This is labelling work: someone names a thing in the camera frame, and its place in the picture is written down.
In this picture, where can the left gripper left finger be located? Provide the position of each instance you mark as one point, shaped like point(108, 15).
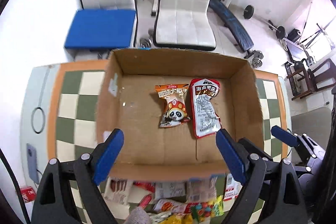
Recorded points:
point(55, 203)

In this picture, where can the long red white packet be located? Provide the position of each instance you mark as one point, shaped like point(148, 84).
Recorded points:
point(232, 188)

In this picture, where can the barbell on floor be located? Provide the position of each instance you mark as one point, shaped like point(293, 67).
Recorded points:
point(249, 12)

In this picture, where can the red white duck feet packet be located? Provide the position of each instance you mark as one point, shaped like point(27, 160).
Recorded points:
point(205, 119)

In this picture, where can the green colourful candy bag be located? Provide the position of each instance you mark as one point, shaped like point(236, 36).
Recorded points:
point(205, 210)

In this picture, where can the white red chicken feet packet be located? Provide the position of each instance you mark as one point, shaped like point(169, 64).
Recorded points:
point(165, 205)

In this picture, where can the chocolate stick biscuit packet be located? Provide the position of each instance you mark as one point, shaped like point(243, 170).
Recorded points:
point(118, 190)

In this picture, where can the checkered table mat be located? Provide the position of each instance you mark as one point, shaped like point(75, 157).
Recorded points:
point(91, 98)

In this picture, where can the blue cushion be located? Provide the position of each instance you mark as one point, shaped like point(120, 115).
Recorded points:
point(97, 29)

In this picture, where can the cardboard box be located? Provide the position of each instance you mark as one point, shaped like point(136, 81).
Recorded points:
point(159, 141)

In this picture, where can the white padded chair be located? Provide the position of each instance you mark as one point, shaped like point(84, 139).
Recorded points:
point(184, 24)

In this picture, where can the orange panda snack packet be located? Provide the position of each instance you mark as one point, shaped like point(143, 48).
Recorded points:
point(175, 112)

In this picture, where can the dark wooden stool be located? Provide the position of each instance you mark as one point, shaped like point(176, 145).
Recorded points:
point(320, 78)

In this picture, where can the chrome dumbbell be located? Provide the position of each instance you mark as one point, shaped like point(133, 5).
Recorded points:
point(255, 58)

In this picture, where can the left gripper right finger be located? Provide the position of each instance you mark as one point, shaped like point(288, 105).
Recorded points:
point(276, 183)

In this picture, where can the grey smartphone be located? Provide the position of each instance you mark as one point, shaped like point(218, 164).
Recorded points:
point(32, 163)

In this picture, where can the yellow snack packet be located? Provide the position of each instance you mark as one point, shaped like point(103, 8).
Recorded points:
point(179, 219)

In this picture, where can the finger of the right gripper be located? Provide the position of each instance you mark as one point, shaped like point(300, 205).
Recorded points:
point(305, 147)

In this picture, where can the dark blue sit-up bench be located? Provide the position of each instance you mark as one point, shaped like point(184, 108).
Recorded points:
point(233, 24)

